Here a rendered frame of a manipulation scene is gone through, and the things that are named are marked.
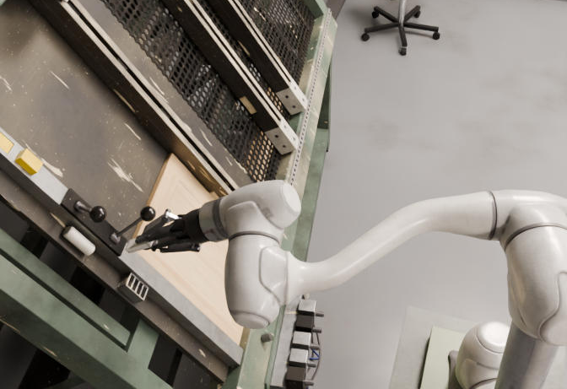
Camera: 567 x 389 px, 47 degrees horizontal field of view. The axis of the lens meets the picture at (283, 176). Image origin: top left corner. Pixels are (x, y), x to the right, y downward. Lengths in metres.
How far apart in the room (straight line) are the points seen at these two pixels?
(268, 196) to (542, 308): 0.53
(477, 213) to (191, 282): 0.86
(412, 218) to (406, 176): 2.37
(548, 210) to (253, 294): 0.59
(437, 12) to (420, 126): 1.30
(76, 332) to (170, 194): 0.54
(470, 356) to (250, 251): 0.82
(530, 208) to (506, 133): 2.73
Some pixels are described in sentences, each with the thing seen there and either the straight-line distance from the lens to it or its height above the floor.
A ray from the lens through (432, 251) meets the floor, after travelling 3.34.
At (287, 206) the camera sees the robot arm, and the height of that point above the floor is 1.67.
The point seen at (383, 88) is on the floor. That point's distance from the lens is 4.26.
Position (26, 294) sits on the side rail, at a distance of 1.43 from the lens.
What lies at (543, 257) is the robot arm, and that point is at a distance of 1.27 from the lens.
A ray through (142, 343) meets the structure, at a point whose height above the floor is 1.13.
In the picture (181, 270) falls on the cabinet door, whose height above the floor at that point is 1.15.
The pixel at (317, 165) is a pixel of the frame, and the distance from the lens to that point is 3.44.
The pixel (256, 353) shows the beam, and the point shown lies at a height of 0.87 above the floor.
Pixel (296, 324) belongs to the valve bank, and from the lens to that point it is 2.15.
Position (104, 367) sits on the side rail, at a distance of 1.55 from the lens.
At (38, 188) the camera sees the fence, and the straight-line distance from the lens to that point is 1.52.
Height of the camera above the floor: 2.60
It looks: 46 degrees down
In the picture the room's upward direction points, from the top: 2 degrees counter-clockwise
